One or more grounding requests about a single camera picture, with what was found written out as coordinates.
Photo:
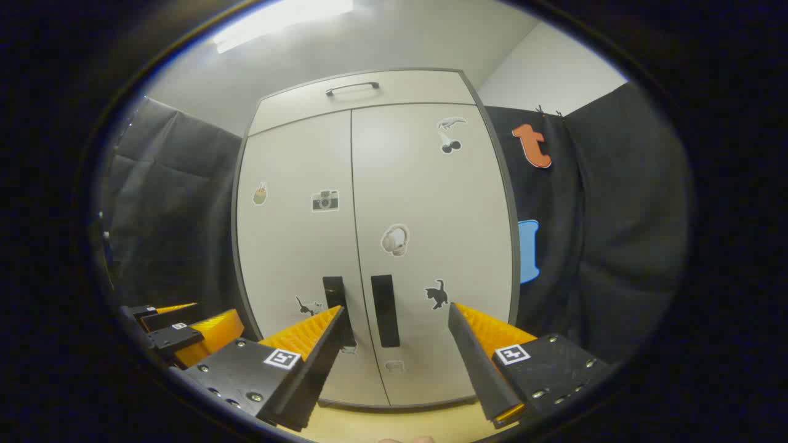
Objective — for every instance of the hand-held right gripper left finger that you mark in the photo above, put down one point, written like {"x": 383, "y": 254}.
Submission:
{"x": 314, "y": 375}

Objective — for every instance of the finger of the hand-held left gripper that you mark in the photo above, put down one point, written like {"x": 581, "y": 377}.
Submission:
{"x": 166, "y": 320}
{"x": 175, "y": 339}

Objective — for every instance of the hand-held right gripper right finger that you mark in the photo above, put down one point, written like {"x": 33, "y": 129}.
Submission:
{"x": 477, "y": 369}

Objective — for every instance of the grey double-door shoe cabinet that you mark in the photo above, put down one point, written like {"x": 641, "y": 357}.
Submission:
{"x": 516, "y": 246}

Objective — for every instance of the white cabinet door camera sticker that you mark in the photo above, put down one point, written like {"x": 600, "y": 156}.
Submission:
{"x": 289, "y": 246}

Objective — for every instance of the white cabinet door headphone sticker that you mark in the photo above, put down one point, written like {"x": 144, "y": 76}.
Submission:
{"x": 443, "y": 215}

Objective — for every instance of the white cabinet drawer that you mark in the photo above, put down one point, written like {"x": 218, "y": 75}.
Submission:
{"x": 400, "y": 92}

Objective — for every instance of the black backdrop cloth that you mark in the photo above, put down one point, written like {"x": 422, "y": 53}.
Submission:
{"x": 615, "y": 215}
{"x": 166, "y": 215}

